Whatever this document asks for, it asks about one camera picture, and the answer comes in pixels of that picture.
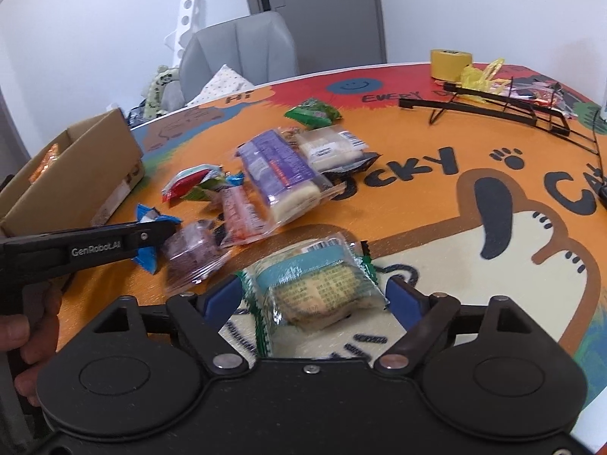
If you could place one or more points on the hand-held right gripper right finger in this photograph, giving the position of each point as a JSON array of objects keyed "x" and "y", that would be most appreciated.
[{"x": 403, "y": 303}]

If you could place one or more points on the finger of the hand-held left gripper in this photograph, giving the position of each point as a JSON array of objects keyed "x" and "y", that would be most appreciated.
[{"x": 159, "y": 233}]

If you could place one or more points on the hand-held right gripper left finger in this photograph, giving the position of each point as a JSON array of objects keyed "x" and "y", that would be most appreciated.
[{"x": 223, "y": 301}]

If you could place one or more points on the blue and white snack packet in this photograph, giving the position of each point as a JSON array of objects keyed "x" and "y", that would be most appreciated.
[{"x": 149, "y": 258}]

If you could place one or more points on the red and white snack packet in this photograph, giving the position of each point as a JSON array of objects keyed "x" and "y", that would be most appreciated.
[{"x": 187, "y": 181}]

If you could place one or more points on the brown cardboard box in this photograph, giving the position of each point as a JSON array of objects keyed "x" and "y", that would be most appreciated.
[{"x": 76, "y": 175}]

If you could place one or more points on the teal label bread packet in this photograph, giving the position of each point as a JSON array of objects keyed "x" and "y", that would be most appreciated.
[{"x": 308, "y": 289}]

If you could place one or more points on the purple bread packet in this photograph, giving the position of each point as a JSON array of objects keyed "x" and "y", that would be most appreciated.
[{"x": 280, "y": 170}]

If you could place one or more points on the person's left hand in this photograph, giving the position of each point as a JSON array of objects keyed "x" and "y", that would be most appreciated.
[{"x": 40, "y": 336}]

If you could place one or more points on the purple clear snack packet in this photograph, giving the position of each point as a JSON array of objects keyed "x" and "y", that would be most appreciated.
[{"x": 192, "y": 251}]

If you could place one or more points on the small green snack packet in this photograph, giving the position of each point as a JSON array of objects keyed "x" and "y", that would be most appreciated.
[{"x": 211, "y": 192}]

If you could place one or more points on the pink snack packet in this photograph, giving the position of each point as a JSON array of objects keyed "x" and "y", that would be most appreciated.
[{"x": 244, "y": 215}]

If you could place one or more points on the orange packets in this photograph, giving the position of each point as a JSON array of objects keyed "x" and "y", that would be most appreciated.
[{"x": 43, "y": 166}]

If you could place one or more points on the small blue snack packet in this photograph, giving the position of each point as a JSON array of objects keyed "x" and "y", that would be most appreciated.
[{"x": 235, "y": 179}]

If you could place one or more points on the panda print cushion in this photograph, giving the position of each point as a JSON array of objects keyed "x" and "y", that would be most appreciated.
[{"x": 159, "y": 90}]

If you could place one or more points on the black snack packet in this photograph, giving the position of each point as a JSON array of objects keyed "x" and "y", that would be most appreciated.
[{"x": 358, "y": 166}]

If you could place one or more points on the white dotted pillow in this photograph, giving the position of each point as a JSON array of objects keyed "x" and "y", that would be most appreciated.
[{"x": 223, "y": 85}]

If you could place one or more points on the peanut packet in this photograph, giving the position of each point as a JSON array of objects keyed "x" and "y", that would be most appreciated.
[{"x": 289, "y": 133}]

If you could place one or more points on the white cake packet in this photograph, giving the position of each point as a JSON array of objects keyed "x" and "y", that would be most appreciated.
[{"x": 327, "y": 147}]

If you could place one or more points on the grey chair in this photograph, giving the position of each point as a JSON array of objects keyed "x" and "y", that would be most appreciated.
[{"x": 246, "y": 47}]

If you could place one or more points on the white perforated board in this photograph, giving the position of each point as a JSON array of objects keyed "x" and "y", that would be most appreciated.
[{"x": 185, "y": 23}]

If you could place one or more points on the black device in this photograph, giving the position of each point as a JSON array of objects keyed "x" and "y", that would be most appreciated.
[{"x": 602, "y": 191}]

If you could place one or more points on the yellow plastic bag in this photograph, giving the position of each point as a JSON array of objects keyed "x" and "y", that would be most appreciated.
[{"x": 476, "y": 78}]

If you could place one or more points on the yellow tape roll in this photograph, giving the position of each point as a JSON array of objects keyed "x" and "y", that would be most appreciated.
[{"x": 448, "y": 64}]

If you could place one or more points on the red snack packets under rack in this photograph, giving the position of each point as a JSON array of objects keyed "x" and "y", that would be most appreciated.
[{"x": 536, "y": 92}]

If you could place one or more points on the grey door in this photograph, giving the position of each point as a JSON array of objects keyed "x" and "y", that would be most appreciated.
[{"x": 322, "y": 4}]

